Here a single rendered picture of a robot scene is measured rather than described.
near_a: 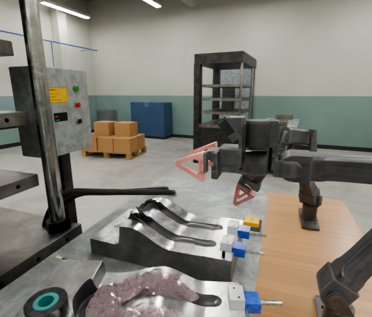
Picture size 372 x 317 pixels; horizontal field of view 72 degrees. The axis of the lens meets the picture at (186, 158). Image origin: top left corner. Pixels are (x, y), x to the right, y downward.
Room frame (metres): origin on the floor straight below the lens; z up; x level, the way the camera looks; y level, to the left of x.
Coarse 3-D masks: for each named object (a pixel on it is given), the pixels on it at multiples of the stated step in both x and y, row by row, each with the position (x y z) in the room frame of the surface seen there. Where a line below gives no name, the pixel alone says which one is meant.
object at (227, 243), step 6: (222, 240) 0.70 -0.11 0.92; (228, 240) 0.70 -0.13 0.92; (222, 246) 0.69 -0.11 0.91; (228, 246) 0.69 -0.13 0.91; (234, 246) 0.69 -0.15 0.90; (240, 246) 0.69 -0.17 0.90; (246, 246) 0.71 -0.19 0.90; (234, 252) 0.68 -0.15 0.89; (240, 252) 0.68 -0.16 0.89; (246, 252) 0.69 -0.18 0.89; (252, 252) 0.68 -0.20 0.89; (258, 252) 0.68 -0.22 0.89
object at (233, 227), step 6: (228, 222) 0.82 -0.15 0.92; (234, 222) 0.82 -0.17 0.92; (228, 228) 0.79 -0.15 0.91; (234, 228) 0.79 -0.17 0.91; (240, 228) 0.80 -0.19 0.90; (246, 228) 0.80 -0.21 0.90; (234, 234) 0.79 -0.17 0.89; (240, 234) 0.78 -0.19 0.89; (246, 234) 0.78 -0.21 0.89; (252, 234) 0.79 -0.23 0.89; (258, 234) 0.78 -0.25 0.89; (264, 234) 0.78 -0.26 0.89
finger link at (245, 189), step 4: (236, 184) 0.76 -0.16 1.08; (240, 184) 0.75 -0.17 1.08; (244, 184) 0.77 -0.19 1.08; (236, 188) 0.76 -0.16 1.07; (240, 188) 0.75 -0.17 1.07; (244, 188) 0.75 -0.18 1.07; (248, 188) 0.75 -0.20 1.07; (236, 192) 0.77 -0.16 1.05; (244, 192) 0.76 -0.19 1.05; (248, 192) 0.74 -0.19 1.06; (252, 192) 0.75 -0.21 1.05; (236, 196) 0.77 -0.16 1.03; (248, 196) 0.75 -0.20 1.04; (252, 196) 0.74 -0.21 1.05; (240, 200) 0.77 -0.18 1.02; (244, 200) 0.76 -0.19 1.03; (236, 204) 0.77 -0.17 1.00
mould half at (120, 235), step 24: (120, 216) 0.97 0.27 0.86; (168, 216) 0.88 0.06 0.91; (192, 216) 0.93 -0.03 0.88; (96, 240) 0.80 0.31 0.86; (120, 240) 0.76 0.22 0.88; (144, 240) 0.73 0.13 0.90; (168, 240) 0.75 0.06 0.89; (216, 240) 0.75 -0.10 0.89; (240, 240) 0.81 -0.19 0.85; (144, 264) 0.73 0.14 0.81; (168, 264) 0.70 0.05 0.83; (192, 264) 0.68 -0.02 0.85; (216, 264) 0.65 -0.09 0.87
